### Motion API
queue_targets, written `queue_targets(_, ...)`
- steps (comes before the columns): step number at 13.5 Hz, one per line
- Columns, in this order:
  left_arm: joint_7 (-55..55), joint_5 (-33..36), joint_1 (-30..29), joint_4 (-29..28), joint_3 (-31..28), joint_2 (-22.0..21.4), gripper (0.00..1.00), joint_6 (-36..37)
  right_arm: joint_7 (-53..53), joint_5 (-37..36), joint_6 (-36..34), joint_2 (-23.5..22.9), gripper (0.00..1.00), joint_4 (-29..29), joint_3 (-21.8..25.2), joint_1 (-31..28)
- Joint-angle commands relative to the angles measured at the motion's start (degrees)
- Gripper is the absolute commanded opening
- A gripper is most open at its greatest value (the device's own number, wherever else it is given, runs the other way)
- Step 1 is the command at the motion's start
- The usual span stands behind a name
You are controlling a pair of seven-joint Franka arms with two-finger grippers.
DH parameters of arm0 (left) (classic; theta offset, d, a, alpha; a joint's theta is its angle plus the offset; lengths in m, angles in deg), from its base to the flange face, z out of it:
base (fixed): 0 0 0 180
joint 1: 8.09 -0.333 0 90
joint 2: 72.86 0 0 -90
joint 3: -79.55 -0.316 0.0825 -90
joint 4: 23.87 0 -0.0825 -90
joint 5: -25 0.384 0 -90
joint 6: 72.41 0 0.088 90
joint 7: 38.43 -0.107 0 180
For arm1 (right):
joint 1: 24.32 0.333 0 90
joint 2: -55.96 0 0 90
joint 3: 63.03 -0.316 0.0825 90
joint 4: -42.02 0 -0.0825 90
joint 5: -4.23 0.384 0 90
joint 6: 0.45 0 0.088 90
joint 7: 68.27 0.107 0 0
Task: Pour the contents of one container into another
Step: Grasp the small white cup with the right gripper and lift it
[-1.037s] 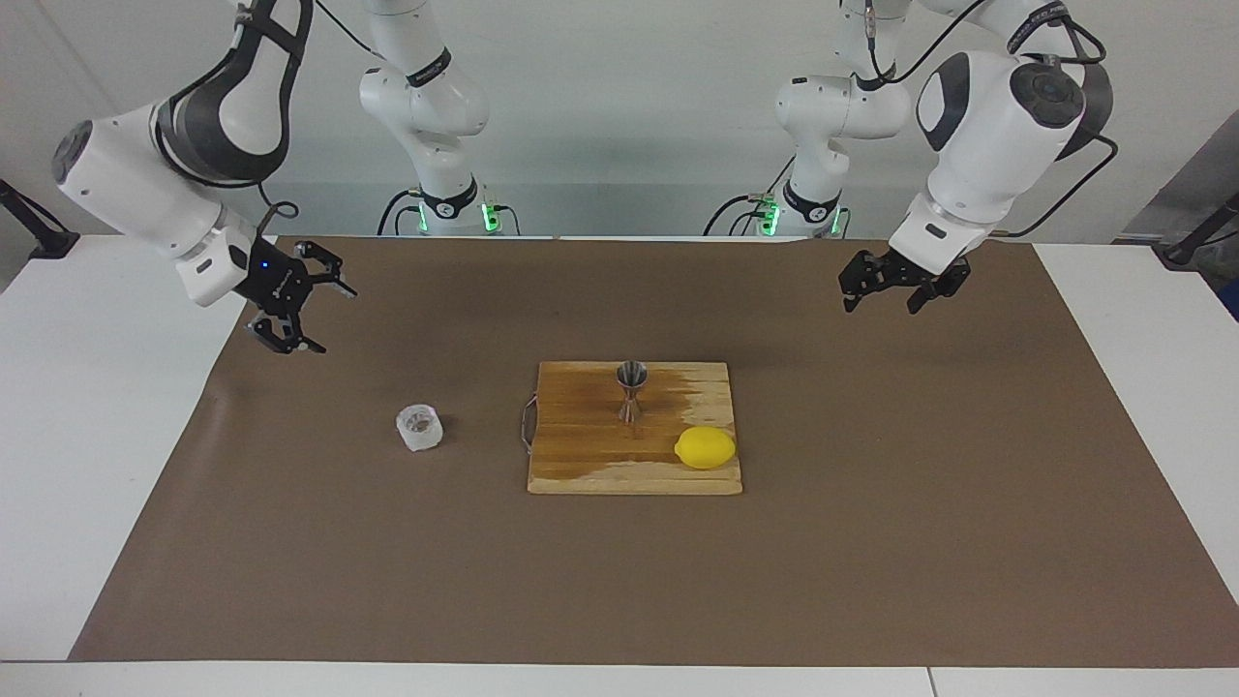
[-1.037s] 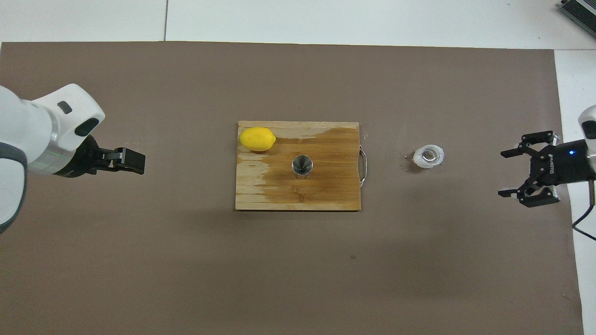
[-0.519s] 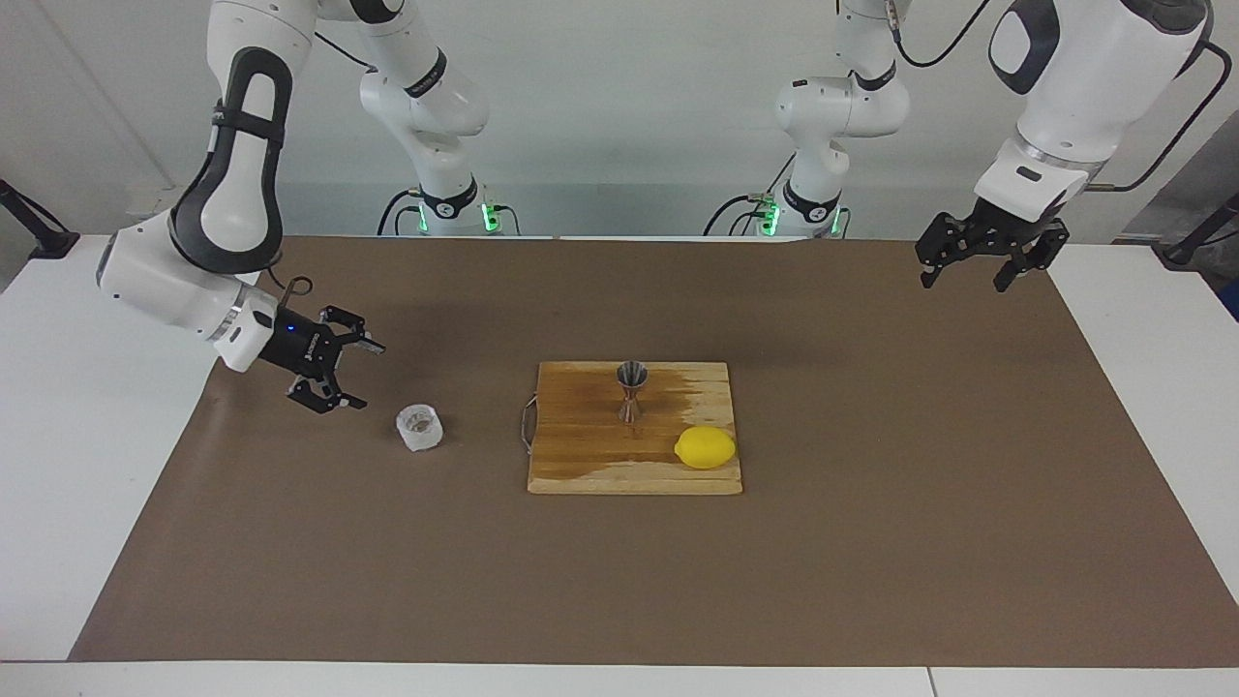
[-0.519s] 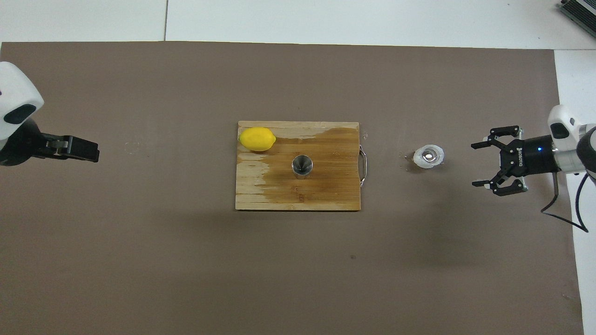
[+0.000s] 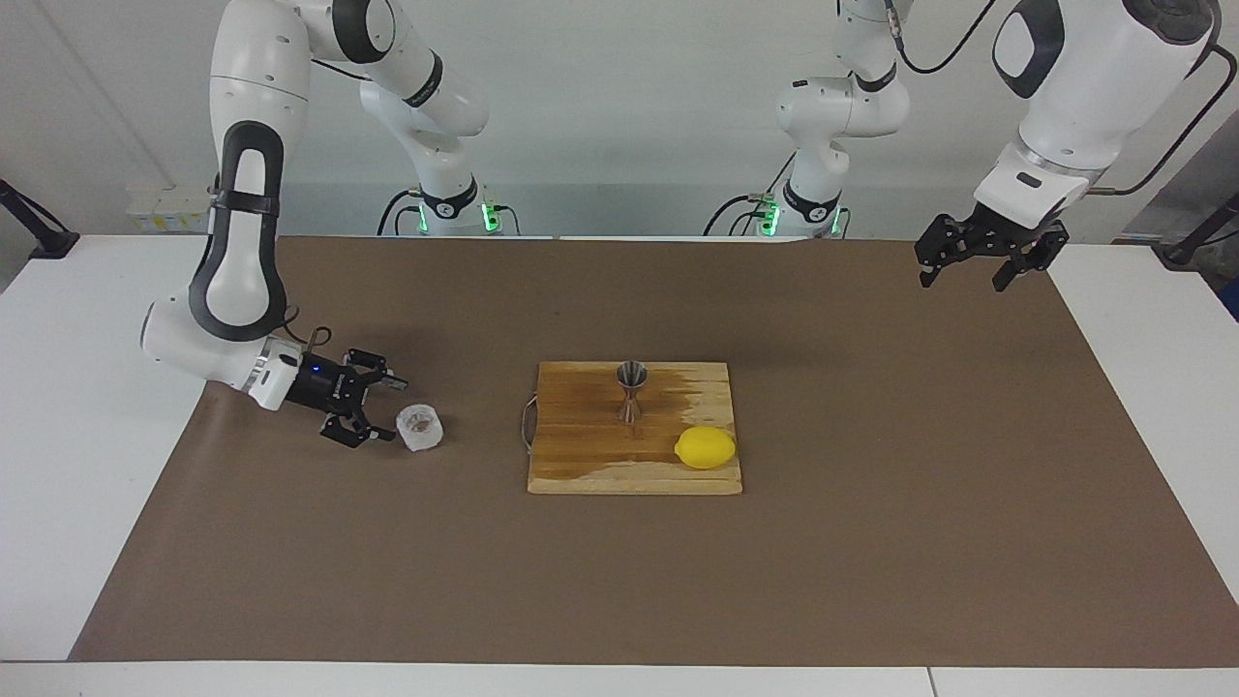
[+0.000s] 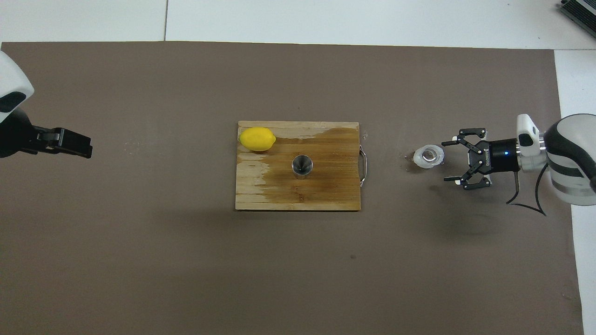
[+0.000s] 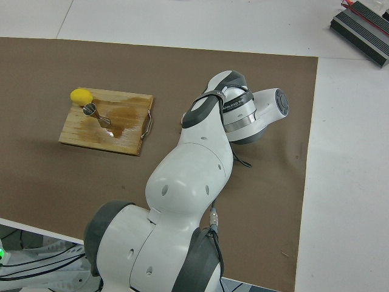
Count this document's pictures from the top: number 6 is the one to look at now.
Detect grey ribbed metal device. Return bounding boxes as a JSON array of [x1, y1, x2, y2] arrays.
[[559, 0, 596, 26]]

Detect wooden cutting board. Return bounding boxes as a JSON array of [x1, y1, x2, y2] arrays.
[[235, 121, 368, 212]]

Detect yellow lemon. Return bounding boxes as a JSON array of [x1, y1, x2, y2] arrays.
[[238, 127, 277, 153]]

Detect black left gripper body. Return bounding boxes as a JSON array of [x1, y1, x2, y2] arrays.
[[0, 107, 36, 159]]

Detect brown paper table mat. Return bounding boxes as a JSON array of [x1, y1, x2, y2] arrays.
[[0, 41, 585, 335]]

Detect steel double jigger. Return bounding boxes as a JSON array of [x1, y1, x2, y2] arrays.
[[291, 155, 313, 180]]

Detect clear plastic cup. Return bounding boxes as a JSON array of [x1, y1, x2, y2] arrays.
[[413, 145, 445, 169]]

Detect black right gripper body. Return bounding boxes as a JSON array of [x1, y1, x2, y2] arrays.
[[472, 138, 519, 175]]

